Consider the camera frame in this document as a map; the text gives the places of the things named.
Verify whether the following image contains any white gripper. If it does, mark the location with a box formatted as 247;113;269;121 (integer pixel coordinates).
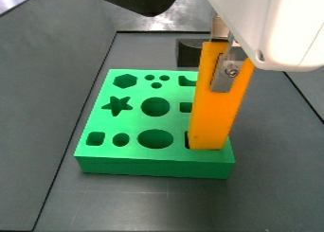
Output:
207;0;324;93

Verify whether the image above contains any yellow rectangular block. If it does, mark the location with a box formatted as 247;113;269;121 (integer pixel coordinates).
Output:
187;42;254;150

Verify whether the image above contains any black curved fixture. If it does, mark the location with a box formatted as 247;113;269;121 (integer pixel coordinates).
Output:
175;39;206;67

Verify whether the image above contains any green foam shape board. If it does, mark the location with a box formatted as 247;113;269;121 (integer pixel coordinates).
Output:
73;69;235;179

